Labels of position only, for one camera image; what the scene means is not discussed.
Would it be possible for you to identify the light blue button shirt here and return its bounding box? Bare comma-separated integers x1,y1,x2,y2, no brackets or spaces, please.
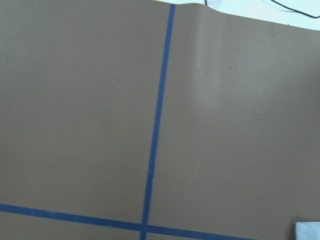
295,221,320,240

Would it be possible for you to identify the thin black desk cable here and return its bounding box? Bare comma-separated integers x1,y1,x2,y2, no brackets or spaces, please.
271,0,320,19

